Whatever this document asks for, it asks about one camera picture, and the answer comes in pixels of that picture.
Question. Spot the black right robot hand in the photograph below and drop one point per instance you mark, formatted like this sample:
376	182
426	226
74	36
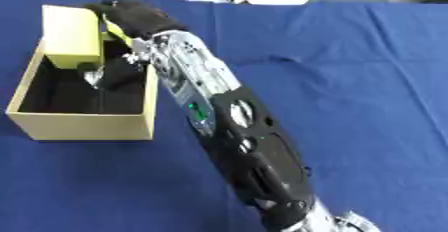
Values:
140	17

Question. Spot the yellow green block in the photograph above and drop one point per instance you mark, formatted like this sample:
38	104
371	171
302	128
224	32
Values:
118	32

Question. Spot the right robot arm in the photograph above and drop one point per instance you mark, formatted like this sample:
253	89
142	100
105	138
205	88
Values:
256	142

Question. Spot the tan cardboard box black inside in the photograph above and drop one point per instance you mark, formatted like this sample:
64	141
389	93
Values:
70	109

